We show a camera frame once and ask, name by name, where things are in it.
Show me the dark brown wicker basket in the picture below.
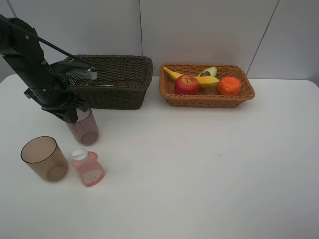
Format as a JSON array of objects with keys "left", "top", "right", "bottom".
[{"left": 69, "top": 55, "right": 153, "bottom": 110}]

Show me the light orange wicker basket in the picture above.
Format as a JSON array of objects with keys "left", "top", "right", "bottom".
[{"left": 160, "top": 63, "right": 255, "bottom": 108}]

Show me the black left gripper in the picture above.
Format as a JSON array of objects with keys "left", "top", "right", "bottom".
[{"left": 23, "top": 73, "right": 90, "bottom": 122}]

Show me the pink liquid bottle white cap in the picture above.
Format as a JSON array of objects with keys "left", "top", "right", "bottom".
[{"left": 72, "top": 149, "right": 105, "bottom": 187}]

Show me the black left camera cable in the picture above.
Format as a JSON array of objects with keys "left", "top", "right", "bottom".
[{"left": 0, "top": 17, "right": 105, "bottom": 73}]

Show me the red apple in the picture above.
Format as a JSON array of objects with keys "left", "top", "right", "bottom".
[{"left": 174, "top": 75, "right": 200, "bottom": 95}]

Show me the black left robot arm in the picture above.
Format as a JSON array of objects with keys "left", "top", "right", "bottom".
[{"left": 0, "top": 16, "right": 91, "bottom": 123}]

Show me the halved avocado with pit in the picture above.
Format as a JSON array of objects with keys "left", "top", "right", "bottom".
[{"left": 198, "top": 66, "right": 217, "bottom": 77}]

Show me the brown translucent plastic cup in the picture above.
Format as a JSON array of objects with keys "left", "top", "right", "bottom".
[{"left": 20, "top": 136, "right": 68, "bottom": 182}]

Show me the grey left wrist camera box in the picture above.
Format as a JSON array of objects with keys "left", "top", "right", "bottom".
[{"left": 51, "top": 60, "right": 98, "bottom": 81}]

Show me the dark green pump bottle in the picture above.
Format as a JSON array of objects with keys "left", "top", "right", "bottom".
[{"left": 85, "top": 84, "right": 114, "bottom": 88}]

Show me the yellow banana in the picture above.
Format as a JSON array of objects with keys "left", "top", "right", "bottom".
[{"left": 164, "top": 67, "right": 220, "bottom": 88}]

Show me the purple translucent plastic cup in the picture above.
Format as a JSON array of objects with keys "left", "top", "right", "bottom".
[{"left": 66, "top": 108, "right": 99, "bottom": 146}]

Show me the peeled orange tangerine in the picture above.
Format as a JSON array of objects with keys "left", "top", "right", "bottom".
[{"left": 218, "top": 76, "right": 241, "bottom": 96}]

